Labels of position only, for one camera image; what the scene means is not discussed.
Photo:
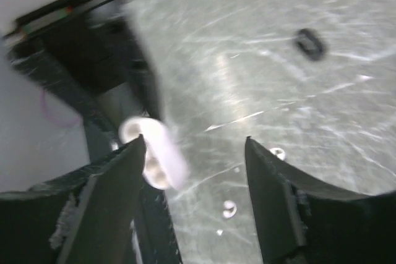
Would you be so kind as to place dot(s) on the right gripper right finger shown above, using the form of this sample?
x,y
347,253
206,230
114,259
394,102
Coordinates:
x,y
301,219

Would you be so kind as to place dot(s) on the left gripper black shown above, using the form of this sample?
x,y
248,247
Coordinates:
x,y
87,43

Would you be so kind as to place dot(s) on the black charging case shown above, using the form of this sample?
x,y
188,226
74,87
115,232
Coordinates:
x,y
310,44

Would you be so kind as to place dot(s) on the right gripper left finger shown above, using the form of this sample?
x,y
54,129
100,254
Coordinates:
x,y
100,213

